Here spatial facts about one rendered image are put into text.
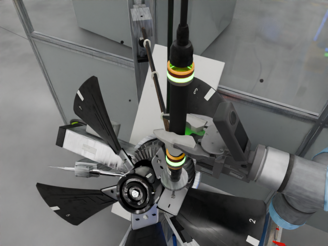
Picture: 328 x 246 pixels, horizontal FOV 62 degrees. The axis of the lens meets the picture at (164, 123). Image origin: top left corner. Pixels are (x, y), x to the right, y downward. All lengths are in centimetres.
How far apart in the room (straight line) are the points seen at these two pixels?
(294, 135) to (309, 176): 99
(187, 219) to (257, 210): 20
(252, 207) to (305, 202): 31
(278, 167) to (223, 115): 14
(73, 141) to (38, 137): 161
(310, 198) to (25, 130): 251
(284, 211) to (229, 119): 24
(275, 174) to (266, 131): 101
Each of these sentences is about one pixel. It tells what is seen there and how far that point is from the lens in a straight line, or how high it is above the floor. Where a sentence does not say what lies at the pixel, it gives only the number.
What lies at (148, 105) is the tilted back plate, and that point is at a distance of 103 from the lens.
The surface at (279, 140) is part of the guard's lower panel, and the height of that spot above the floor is 78.
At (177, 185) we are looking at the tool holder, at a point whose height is 131.
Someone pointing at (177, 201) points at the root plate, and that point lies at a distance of 82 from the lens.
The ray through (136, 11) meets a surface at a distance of 110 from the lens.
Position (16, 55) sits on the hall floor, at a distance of 371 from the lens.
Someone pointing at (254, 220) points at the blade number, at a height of 118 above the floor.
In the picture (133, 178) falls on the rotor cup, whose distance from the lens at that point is 79.
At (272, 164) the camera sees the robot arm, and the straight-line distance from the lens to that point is 53.
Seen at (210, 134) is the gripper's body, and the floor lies 151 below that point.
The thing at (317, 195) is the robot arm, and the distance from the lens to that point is 55.
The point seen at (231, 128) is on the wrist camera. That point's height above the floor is 157.
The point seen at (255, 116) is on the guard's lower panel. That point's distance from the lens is 147.
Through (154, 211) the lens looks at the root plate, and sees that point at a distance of 89.
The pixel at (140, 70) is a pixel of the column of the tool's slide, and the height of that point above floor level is 111.
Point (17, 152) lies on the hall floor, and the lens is 265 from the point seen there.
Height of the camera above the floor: 193
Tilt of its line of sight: 50 degrees down
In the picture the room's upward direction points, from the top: straight up
